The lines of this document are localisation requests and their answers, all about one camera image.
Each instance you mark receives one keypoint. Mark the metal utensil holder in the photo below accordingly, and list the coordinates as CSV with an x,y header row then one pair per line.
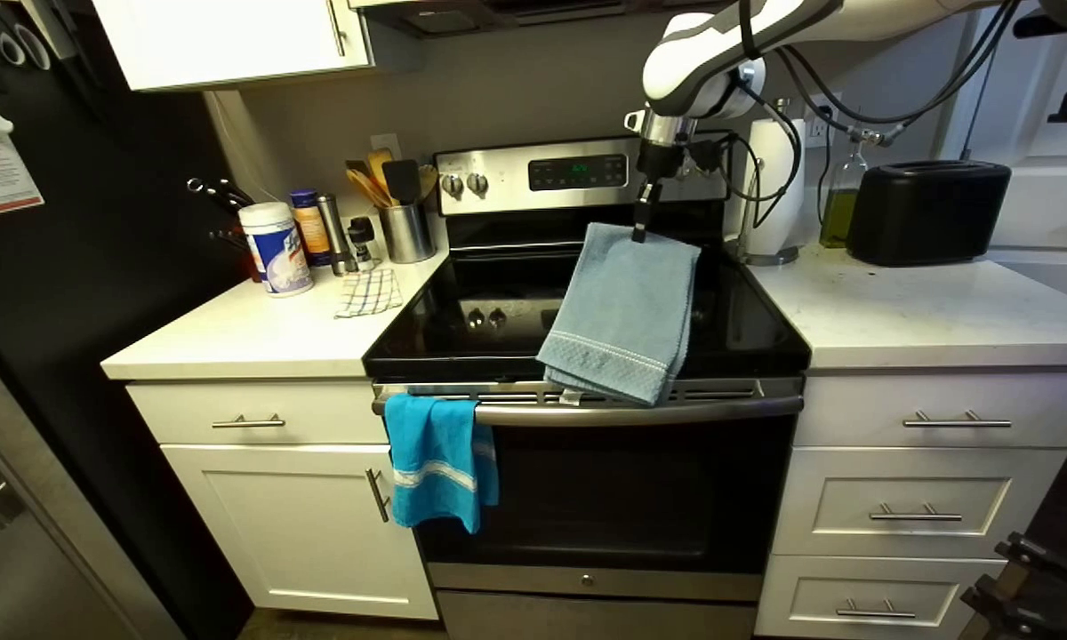
x,y
406,233

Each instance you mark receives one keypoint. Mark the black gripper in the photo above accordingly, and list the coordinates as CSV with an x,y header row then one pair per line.
x,y
655,166

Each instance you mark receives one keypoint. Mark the range hood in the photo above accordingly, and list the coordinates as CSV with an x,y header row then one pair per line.
x,y
481,15

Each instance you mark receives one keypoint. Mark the white upper cabinet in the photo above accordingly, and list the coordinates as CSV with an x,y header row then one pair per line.
x,y
181,45

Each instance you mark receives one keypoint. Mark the black refrigerator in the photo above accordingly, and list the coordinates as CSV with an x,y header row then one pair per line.
x,y
115,250

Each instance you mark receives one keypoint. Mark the black toaster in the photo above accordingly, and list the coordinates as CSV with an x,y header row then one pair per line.
x,y
924,210

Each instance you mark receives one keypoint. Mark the light blue towel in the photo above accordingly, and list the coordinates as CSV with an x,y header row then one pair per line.
x,y
622,320

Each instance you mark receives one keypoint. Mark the olive oil bottle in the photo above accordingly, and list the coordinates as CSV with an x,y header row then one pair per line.
x,y
841,193

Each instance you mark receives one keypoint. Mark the white paper towel roll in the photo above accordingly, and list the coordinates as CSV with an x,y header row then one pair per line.
x,y
773,190

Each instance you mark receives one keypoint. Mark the stainless steel black-top stove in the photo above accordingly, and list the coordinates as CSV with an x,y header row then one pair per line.
x,y
588,404

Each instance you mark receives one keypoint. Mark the white left base cabinet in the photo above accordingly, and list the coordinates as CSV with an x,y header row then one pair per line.
x,y
291,481

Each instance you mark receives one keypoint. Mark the white wipes canister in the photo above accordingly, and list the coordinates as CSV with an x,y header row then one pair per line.
x,y
274,242

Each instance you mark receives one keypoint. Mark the patterned trivet mat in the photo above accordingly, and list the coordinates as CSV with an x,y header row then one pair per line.
x,y
367,294

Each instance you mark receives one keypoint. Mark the white right drawer cabinet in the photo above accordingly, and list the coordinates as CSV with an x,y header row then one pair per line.
x,y
898,492

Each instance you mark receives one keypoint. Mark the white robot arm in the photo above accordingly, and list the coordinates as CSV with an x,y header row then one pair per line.
x,y
706,57

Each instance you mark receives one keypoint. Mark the bright blue striped towel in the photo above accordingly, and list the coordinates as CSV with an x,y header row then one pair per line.
x,y
441,460

